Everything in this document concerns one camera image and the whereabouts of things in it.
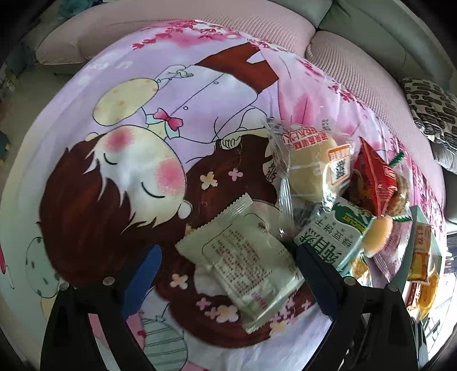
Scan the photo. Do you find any clear cookie packet green trim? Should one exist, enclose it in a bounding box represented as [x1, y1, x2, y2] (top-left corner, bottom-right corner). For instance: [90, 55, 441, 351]
[387, 150, 413, 225]

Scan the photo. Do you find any orange and cream biscuit packet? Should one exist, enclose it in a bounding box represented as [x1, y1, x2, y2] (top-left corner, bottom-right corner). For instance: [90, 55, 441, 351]
[407, 223, 434, 282]

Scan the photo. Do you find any round cream pastry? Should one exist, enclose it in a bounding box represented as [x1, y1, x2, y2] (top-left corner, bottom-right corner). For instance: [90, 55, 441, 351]
[361, 216, 395, 258]

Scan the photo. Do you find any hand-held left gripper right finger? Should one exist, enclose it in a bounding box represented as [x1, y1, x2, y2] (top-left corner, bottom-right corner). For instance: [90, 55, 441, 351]
[296, 244, 418, 371]

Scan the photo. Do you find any pink printed blanket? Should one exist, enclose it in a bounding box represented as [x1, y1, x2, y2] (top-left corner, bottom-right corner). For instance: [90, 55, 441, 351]
[0, 19, 450, 371]

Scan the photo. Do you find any red triangular snack packet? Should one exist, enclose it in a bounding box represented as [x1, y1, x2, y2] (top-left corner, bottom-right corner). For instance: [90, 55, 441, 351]
[348, 137, 398, 216]

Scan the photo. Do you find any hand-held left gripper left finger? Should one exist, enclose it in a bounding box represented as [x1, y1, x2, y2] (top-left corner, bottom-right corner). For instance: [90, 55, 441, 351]
[40, 244, 163, 371]

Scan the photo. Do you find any yellow clear cake packet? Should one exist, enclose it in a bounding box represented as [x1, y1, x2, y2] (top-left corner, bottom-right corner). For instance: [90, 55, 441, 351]
[416, 266, 441, 322]

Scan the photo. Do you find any dark grey pillow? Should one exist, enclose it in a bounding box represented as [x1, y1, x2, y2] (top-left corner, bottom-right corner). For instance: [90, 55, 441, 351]
[430, 141, 457, 175]

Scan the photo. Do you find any pink sofa seat cover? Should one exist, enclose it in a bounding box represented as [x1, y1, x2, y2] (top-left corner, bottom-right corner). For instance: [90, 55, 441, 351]
[36, 0, 447, 200]

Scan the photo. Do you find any black and white patterned pillow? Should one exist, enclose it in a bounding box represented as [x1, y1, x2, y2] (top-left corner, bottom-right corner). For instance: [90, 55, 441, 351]
[402, 78, 457, 143]

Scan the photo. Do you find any cream white snack packet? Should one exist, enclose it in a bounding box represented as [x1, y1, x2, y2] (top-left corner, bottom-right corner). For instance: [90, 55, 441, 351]
[175, 193, 306, 334]

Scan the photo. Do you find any green biscuit packet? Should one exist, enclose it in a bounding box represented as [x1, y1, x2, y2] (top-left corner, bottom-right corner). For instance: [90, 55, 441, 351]
[293, 196, 375, 275]

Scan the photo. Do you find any clear bun packet orange label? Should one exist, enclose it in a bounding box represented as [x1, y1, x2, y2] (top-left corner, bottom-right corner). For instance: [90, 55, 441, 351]
[262, 118, 356, 241]

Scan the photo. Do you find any pink snack packet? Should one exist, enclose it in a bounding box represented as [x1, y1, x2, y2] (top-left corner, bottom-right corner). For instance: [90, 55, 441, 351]
[373, 225, 411, 284]

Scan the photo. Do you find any white box with teal rim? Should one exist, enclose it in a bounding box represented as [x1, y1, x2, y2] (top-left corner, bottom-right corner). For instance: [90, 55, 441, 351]
[393, 205, 448, 371]

